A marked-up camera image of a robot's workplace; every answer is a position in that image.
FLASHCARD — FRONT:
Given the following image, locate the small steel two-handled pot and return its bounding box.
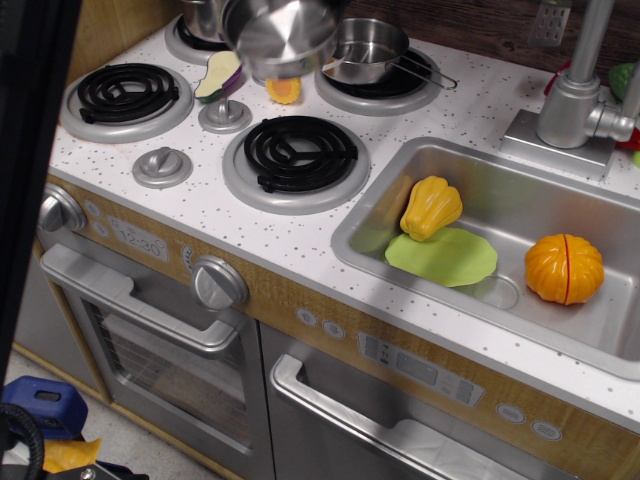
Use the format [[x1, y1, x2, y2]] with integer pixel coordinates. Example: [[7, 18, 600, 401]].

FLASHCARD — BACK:
[[221, 0, 348, 80]]

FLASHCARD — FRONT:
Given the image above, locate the grey oven dial right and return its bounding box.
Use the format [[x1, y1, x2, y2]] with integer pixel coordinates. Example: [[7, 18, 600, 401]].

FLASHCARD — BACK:
[[190, 255, 249, 312]]

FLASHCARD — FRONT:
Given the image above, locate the grey oven dial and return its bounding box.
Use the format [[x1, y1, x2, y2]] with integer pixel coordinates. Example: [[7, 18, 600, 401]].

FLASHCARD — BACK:
[[190, 255, 249, 312], [37, 183, 87, 232]]

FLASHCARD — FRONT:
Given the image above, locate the yellow toy bell pepper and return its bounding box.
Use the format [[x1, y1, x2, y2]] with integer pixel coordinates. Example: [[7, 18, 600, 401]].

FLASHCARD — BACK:
[[400, 176, 463, 242]]

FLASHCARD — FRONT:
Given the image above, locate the green toy plate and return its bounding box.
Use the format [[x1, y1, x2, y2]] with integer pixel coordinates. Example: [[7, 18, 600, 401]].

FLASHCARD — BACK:
[[384, 227, 498, 287]]

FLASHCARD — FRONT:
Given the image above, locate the small orange toy squash slice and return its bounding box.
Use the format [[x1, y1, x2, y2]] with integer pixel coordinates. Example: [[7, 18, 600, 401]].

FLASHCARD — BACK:
[[266, 78, 302, 105]]

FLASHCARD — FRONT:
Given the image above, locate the grey stovetop knob middle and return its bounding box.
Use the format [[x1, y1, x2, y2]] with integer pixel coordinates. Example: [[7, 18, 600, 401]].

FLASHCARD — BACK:
[[198, 98, 253, 134]]

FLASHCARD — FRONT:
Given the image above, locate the grey stovetop knob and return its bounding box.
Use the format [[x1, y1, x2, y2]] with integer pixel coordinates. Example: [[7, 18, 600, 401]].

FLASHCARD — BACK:
[[132, 147, 193, 189], [198, 98, 253, 134], [251, 73, 266, 86]]

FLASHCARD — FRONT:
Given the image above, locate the grey stovetop knob front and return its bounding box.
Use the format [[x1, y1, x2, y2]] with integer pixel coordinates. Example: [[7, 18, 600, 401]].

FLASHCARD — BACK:
[[132, 147, 193, 189]]

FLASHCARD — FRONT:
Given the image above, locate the grey stovetop knob back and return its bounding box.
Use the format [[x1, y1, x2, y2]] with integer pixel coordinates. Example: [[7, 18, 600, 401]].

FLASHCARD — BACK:
[[251, 73, 266, 86]]

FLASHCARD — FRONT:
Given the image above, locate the toy eggplant half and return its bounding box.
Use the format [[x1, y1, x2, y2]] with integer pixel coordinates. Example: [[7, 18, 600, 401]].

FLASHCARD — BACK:
[[194, 51, 242, 103]]

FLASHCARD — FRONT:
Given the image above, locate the silver toy sink basin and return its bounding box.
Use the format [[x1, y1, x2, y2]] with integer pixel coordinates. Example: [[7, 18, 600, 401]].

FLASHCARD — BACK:
[[331, 137, 639, 380]]

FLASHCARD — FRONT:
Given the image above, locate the orange toy pumpkin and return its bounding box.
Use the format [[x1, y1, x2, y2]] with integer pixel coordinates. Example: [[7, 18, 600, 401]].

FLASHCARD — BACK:
[[524, 234, 605, 305]]

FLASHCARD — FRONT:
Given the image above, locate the black left front burner coil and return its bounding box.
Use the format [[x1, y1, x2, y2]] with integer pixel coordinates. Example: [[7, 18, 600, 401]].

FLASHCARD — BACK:
[[77, 63, 180, 124]]

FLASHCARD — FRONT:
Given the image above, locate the tall steel pot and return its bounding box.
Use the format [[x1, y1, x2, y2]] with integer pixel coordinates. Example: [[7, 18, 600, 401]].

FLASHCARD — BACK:
[[181, 0, 225, 42]]

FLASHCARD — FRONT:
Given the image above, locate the grey oven dial left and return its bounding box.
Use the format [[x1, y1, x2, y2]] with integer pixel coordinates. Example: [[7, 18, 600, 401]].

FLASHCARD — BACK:
[[37, 183, 87, 232]]

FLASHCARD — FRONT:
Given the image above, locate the red toy item behind faucet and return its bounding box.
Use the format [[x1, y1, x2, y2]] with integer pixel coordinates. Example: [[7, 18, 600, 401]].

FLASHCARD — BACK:
[[543, 60, 572, 97]]

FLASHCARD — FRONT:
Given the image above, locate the silver toy faucet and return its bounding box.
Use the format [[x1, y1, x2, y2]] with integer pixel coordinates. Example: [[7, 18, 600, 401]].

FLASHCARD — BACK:
[[500, 1, 639, 180]]

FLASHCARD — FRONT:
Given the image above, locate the blue device on floor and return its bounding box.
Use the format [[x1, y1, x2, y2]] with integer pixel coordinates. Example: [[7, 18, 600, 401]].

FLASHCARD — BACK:
[[1, 376, 88, 440]]

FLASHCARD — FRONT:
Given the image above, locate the grey slotted spatula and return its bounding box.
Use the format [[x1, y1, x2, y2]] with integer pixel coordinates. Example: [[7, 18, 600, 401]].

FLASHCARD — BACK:
[[527, 0, 572, 47]]

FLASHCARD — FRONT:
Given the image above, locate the yellow cloth on floor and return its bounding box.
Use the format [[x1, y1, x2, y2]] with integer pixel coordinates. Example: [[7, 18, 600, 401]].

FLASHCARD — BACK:
[[43, 438, 102, 473]]

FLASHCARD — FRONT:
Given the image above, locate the green toy vegetable behind faucet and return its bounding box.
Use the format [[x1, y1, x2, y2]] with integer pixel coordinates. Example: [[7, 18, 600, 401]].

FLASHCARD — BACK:
[[608, 63, 636, 100]]

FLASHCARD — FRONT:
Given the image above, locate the steel frying pan with handle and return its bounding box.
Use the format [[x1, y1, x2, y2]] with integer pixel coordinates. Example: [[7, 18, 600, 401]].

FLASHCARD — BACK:
[[321, 18, 458, 90]]

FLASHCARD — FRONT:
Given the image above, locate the silver oven door handle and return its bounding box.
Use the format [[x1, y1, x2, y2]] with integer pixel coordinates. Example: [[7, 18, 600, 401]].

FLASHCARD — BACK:
[[40, 244, 239, 359]]

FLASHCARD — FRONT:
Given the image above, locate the silver dishwasher door handle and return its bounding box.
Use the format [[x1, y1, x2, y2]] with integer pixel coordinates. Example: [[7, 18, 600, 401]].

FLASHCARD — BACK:
[[270, 354, 570, 479]]

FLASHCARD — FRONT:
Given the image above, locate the black cable on floor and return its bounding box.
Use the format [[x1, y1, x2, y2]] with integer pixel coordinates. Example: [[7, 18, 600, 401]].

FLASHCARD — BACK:
[[0, 403, 46, 480]]

